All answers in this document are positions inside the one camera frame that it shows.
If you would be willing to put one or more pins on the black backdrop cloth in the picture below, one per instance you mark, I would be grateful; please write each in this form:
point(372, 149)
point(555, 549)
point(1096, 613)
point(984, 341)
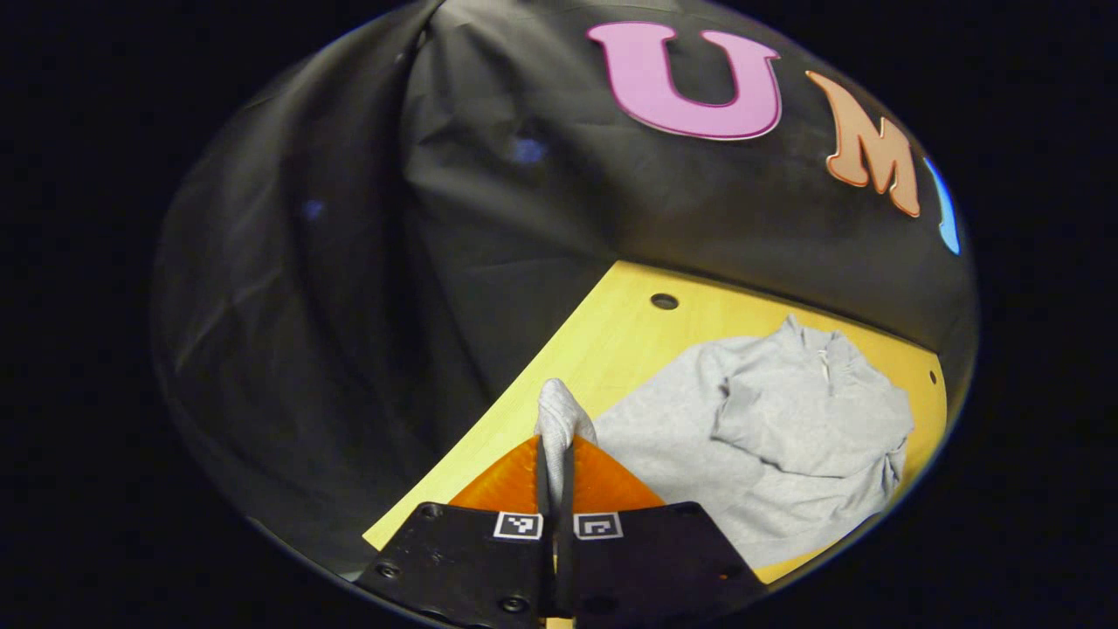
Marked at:
point(393, 262)

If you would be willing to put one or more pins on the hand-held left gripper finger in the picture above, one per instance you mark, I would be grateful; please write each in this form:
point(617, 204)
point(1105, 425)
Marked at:
point(545, 559)
point(565, 559)

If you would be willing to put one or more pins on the grey zip-neck sweatshirt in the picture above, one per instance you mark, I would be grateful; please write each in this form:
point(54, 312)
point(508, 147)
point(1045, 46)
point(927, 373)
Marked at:
point(769, 437)

